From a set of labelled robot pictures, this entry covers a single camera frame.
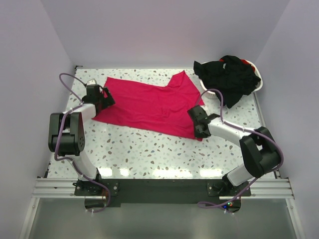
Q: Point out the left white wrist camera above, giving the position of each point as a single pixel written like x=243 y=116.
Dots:
x=91 y=82

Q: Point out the pink t shirt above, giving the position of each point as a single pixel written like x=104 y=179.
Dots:
x=150 y=107

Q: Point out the black t shirt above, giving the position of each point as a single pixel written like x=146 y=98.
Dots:
x=234 y=82

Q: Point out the white laundry basket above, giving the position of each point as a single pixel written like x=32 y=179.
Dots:
x=211 y=95

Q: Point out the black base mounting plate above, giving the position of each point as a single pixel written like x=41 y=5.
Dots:
x=201 y=192

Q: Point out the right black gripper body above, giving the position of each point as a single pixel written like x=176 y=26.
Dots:
x=198 y=134

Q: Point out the red garment in basket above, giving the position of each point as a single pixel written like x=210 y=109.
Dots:
x=242 y=60

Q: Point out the aluminium frame rail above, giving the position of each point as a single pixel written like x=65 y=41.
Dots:
x=261 y=189

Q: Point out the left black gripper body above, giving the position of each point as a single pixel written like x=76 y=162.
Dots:
x=100 y=99

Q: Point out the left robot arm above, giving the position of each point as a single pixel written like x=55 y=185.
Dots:
x=66 y=138

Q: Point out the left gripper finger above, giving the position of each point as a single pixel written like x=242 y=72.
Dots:
x=107 y=101
x=106 y=92

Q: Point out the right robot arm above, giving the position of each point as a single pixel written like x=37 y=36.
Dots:
x=260 y=153

